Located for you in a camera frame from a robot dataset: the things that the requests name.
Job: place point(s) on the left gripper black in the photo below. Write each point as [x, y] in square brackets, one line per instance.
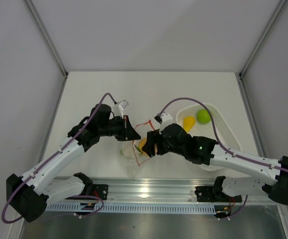
[127, 132]

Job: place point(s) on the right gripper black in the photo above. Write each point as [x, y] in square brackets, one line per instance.
[149, 148]

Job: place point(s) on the orange peach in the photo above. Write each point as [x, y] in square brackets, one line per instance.
[142, 143]

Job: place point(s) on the white green cabbage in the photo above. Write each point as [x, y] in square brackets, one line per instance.
[128, 151]

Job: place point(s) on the clear zip top bag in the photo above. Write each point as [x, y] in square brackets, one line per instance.
[132, 165]

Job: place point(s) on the green apple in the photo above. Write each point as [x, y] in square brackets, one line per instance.
[203, 116]

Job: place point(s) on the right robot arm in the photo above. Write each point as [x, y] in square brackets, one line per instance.
[264, 176]

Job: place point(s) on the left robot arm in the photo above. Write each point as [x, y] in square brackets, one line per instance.
[78, 141]

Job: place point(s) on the yellow pear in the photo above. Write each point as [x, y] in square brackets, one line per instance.
[188, 123]

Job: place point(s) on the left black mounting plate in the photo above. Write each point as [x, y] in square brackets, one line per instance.
[100, 191]

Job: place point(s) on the black mounting plate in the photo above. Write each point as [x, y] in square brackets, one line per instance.
[205, 194]
[100, 191]

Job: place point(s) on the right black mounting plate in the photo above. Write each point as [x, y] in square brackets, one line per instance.
[205, 194]

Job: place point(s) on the white perforated basket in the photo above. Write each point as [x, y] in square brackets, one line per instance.
[224, 132]

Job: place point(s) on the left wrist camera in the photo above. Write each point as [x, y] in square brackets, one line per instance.
[119, 107]

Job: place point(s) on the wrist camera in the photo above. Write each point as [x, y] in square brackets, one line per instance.
[119, 107]
[165, 119]

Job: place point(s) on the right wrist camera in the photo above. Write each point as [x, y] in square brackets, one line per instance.
[165, 119]

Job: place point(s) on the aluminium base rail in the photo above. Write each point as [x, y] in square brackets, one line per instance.
[144, 190]

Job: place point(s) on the white slotted cable duct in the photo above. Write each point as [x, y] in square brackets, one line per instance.
[83, 207]

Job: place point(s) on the left aluminium frame post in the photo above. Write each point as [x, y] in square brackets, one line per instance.
[37, 20]

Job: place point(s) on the aluminium frame post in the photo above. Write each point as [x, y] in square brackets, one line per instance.
[277, 13]
[37, 20]

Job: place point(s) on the right aluminium frame post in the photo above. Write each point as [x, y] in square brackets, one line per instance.
[277, 13]

